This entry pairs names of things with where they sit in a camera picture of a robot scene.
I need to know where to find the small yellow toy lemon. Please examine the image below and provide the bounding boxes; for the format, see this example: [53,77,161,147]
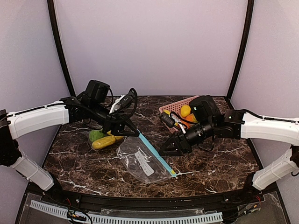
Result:
[107,131,124,141]

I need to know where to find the clear zip bag yellow slider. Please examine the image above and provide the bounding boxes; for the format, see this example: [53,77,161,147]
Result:
[83,129,124,150]

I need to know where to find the large yellow toy fruit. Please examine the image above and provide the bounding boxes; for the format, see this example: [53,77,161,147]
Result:
[92,136,116,149]

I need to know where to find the yellow toy fruit front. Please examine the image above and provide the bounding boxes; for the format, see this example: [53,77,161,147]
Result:
[180,105,191,118]

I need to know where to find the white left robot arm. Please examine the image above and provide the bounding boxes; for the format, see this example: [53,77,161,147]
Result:
[0,80,139,192]

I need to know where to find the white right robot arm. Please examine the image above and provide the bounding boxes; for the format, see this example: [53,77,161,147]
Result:
[159,95,299,194]

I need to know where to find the green orange toy mango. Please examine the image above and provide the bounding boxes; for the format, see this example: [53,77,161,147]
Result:
[185,113,198,123]

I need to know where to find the pink perforated plastic basket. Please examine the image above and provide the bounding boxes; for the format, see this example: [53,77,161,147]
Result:
[158,95,200,135]

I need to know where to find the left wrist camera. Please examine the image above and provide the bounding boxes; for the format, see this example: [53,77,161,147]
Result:
[109,88,137,114]

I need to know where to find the black left corner frame post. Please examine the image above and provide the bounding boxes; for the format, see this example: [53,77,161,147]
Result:
[47,0,76,97]

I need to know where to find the black corner frame post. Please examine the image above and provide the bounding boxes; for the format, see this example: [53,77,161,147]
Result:
[47,0,76,97]
[226,0,255,101]

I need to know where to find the white slotted cable duct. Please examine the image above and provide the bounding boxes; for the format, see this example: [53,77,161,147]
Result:
[29,200,224,224]

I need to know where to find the black front frame rail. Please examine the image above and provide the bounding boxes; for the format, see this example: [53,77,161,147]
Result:
[21,182,281,213]

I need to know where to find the black right corner frame post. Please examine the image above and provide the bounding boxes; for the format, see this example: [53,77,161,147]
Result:
[226,0,255,101]

